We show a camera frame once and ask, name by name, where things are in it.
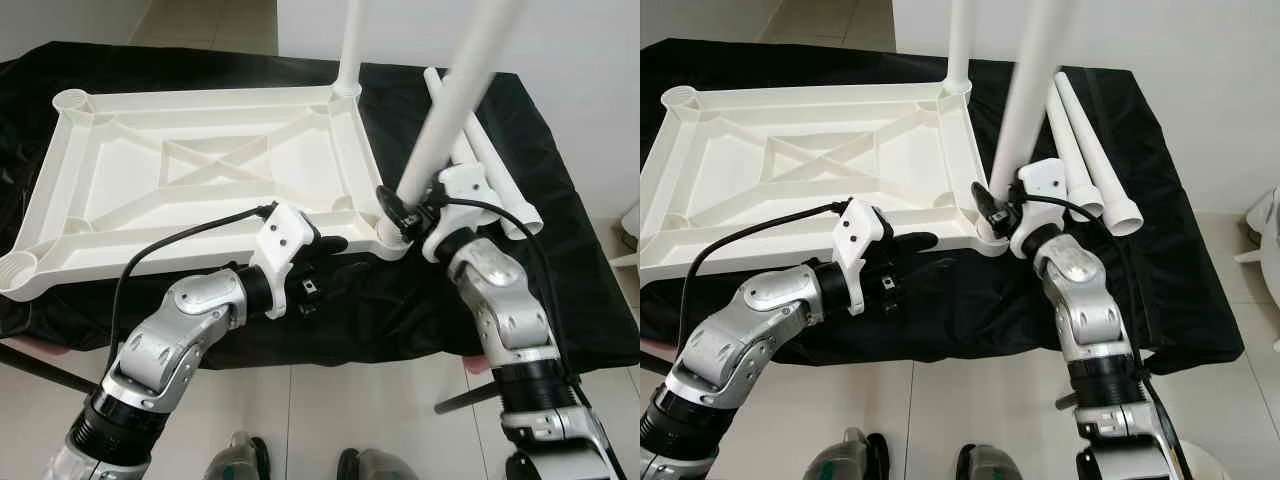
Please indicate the white plastic chair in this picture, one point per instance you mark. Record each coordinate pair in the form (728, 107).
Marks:
(1262, 230)
(625, 235)

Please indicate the white round plate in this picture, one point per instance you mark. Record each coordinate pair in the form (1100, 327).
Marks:
(1205, 462)

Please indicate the white plastic table leg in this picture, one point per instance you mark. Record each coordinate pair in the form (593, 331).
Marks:
(1030, 90)
(462, 148)
(1105, 170)
(960, 45)
(1075, 160)
(510, 195)
(350, 45)
(455, 90)

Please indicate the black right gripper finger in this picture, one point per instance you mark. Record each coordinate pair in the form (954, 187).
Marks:
(392, 210)
(986, 208)

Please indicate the grey right robot foot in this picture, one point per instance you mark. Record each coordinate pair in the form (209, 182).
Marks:
(998, 465)
(380, 466)

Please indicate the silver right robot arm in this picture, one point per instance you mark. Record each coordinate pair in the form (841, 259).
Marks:
(1095, 310)
(505, 310)

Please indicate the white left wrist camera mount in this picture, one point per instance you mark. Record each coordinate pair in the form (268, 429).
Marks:
(285, 240)
(862, 235)

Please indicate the grey robot foot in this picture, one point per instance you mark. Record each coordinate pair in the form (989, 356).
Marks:
(848, 456)
(998, 465)
(238, 458)
(380, 466)

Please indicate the black table cloth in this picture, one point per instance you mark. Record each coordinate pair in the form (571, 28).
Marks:
(1190, 300)
(580, 300)

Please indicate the white plastic table top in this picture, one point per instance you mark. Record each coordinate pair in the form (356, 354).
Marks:
(100, 170)
(720, 170)

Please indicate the grey left robot foot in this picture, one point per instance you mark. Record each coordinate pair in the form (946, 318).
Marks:
(238, 458)
(848, 456)

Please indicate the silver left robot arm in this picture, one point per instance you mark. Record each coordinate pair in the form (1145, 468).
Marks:
(170, 340)
(750, 335)

